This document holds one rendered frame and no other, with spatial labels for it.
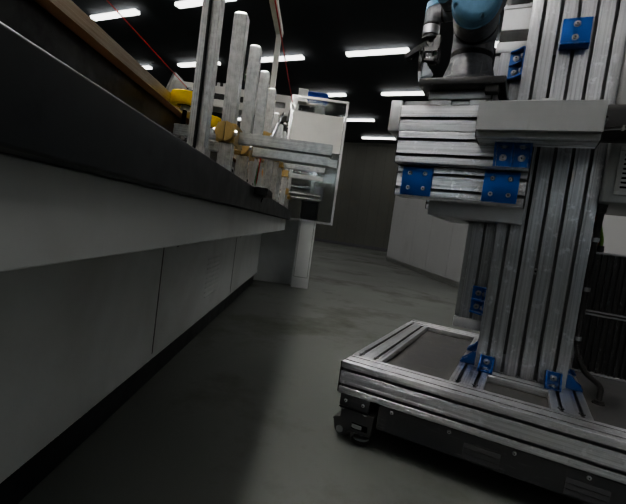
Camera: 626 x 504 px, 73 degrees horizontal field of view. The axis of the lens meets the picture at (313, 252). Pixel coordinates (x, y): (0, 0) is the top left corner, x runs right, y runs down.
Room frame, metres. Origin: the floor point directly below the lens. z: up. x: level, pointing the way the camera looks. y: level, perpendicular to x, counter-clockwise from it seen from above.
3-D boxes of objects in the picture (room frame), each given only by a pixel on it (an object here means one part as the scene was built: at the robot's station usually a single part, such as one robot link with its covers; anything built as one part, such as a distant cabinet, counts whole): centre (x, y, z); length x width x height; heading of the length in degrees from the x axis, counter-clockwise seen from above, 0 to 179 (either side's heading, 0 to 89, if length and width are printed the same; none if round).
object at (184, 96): (1.17, 0.40, 0.85); 0.08 x 0.08 x 0.11
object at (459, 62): (1.24, -0.38, 1.09); 0.15 x 0.15 x 0.10
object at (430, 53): (1.97, -0.40, 1.46); 0.09 x 0.08 x 0.12; 63
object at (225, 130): (1.16, 0.27, 0.81); 0.14 x 0.06 x 0.05; 0
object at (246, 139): (1.17, 0.20, 0.80); 0.44 x 0.03 x 0.04; 90
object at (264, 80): (1.63, 0.27, 0.91); 0.04 x 0.04 x 0.48; 0
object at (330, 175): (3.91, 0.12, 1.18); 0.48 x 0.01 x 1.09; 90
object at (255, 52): (1.38, 0.27, 0.90); 0.04 x 0.04 x 0.48; 0
